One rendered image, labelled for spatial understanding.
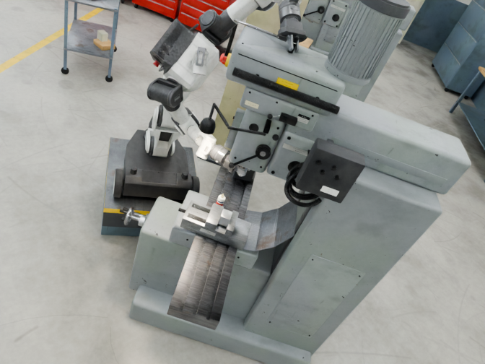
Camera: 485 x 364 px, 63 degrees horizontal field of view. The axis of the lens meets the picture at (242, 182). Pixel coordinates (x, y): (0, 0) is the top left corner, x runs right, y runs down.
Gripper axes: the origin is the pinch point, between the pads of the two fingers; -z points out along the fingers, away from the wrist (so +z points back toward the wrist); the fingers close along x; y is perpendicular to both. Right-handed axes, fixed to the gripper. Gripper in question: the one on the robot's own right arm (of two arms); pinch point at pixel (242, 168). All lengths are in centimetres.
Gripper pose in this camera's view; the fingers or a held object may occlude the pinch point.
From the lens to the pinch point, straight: 204.7
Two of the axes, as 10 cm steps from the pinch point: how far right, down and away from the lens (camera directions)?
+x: 4.6, -4.7, 7.5
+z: -8.3, -5.2, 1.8
